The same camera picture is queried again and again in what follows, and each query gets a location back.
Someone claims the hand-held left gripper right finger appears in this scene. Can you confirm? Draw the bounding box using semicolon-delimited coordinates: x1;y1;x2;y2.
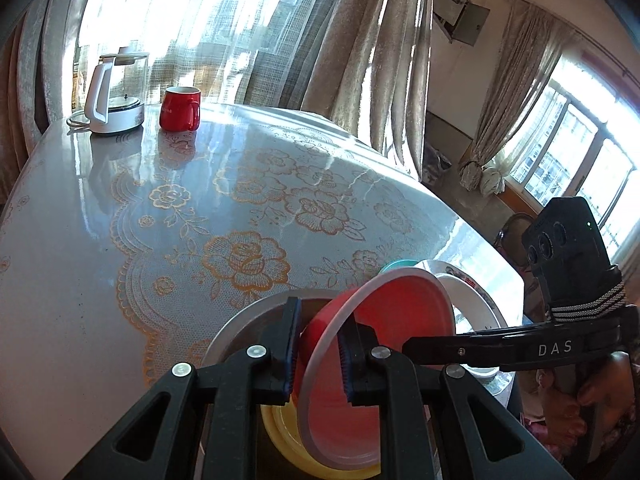
337;317;576;480

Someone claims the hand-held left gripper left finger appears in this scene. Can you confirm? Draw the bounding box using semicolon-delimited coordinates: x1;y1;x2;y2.
65;297;303;480

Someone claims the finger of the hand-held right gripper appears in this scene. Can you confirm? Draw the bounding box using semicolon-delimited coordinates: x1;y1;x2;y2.
402;310;626;373

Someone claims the large white plate red print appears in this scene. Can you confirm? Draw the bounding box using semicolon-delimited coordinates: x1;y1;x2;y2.
415;259;510;341

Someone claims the stainless steel bowl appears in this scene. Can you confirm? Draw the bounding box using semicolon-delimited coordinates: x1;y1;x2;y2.
202;289;351;376

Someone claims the red plastic bowl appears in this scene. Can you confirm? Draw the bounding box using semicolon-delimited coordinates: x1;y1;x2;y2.
292;267;456;468

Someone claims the yellow plastic bowl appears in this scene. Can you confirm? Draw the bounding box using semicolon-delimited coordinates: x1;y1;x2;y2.
260;402;386;480

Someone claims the person's right hand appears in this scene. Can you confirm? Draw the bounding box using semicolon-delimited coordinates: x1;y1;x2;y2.
540;352;633;456

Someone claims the side window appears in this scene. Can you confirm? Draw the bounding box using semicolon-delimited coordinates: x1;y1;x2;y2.
500;50;640;271

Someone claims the teal plate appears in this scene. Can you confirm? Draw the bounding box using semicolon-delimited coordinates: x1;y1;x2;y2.
377;259;418;275

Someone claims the lace tablecloth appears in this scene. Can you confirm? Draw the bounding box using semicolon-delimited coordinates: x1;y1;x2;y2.
0;125;451;386

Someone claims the dark bundle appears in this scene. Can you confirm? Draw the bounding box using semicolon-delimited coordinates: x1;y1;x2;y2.
422;145;452;187

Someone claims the beige velvet curtain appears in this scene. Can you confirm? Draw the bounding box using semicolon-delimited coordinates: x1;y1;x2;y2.
300;0;436;171
0;0;96;201
460;0;576;196

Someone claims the red mug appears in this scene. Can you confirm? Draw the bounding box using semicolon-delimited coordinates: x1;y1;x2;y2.
159;86;202;132

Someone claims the glass electric kettle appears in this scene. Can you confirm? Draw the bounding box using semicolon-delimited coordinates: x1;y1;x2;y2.
84;47;150;135

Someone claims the sheer window curtain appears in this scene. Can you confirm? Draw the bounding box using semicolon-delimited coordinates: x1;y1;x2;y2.
75;0;351;111

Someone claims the wall electrical box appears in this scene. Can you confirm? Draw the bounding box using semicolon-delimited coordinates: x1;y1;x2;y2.
434;0;491;45

